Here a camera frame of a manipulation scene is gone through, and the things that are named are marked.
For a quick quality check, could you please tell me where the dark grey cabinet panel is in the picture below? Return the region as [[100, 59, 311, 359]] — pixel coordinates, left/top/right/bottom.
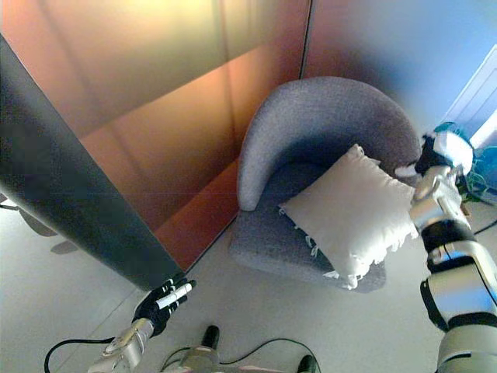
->
[[0, 33, 188, 293]]

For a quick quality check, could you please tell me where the white fringed pillow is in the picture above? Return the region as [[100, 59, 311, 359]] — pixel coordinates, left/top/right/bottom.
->
[[278, 143, 421, 291]]

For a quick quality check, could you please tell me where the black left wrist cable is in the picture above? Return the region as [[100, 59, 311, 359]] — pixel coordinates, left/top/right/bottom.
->
[[43, 337, 116, 373]]

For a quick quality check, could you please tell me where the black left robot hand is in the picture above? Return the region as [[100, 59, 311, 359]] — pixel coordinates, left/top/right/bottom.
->
[[131, 274, 197, 339]]

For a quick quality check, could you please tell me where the silver right robot leg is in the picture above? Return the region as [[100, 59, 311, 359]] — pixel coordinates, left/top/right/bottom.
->
[[296, 354, 321, 373]]

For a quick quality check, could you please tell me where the orange-brown wooden cabinet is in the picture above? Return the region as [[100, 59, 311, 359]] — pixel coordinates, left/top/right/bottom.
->
[[0, 0, 312, 273]]

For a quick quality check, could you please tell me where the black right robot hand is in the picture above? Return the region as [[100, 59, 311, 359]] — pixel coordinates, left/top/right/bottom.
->
[[395, 129, 476, 178]]

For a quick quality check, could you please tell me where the silver robot leg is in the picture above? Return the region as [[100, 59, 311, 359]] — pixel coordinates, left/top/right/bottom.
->
[[162, 325, 223, 373], [296, 354, 321, 373]]

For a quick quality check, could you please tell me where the white door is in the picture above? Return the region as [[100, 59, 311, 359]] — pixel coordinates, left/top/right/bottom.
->
[[437, 44, 497, 151]]

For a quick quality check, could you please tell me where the grey fabric armchair sofa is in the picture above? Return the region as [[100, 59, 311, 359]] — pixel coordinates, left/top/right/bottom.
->
[[228, 75, 425, 295]]

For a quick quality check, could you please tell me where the silver left robot leg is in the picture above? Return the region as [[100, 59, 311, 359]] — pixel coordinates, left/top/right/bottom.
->
[[162, 325, 223, 373]]

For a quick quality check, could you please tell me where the green potted plant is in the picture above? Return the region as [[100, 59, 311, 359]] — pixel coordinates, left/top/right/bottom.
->
[[433, 122, 497, 205]]

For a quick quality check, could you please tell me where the robot leg pair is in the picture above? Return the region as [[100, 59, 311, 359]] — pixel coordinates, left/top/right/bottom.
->
[[166, 337, 308, 373]]

